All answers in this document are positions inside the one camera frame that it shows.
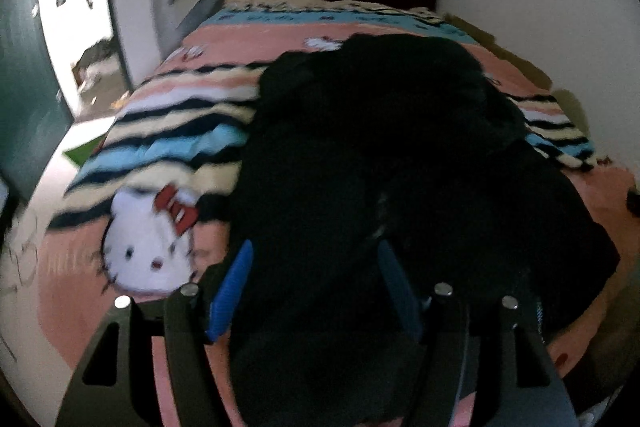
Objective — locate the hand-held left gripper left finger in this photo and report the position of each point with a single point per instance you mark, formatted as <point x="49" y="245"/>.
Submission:
<point x="227" y="302"/>

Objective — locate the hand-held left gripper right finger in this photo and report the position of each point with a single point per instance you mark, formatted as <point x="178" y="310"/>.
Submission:
<point x="400" y="292"/>

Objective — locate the black hooded jacket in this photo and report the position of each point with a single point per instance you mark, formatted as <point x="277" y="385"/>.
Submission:
<point x="390" y="147"/>

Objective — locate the pile of clothes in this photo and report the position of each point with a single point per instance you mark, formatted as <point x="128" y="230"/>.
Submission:
<point x="95" y="59"/>

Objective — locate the pink cartoon cat printed blanket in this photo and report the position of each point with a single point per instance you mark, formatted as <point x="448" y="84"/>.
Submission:
<point x="165" y="147"/>

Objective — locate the green sheet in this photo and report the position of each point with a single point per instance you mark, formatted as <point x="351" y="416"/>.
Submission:
<point x="82" y="153"/>

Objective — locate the olive green bedding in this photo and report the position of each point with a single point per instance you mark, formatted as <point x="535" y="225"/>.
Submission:
<point x="572" y="107"/>

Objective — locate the dark green door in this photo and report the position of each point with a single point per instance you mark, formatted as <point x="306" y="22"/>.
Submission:
<point x="25" y="82"/>

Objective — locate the grey wall shelf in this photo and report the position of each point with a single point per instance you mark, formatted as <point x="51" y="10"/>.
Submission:
<point x="197" y="4"/>

